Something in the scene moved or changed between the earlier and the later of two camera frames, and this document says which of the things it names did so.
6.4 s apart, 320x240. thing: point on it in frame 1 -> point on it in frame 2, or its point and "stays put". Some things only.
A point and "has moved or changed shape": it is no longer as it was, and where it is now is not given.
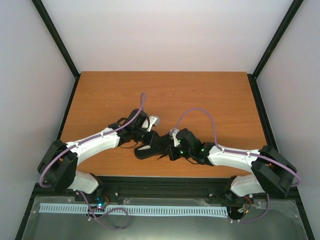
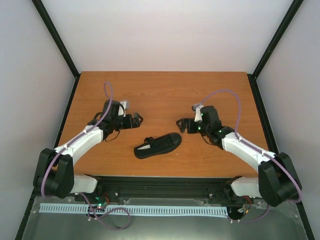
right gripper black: x=173 y=155 -> x=185 y=120
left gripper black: x=151 y=141 -> x=129 y=125
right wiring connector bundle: x=245 y=209 stays put
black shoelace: x=161 y=155 has moved or changed shape
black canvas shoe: x=162 y=147 stays put
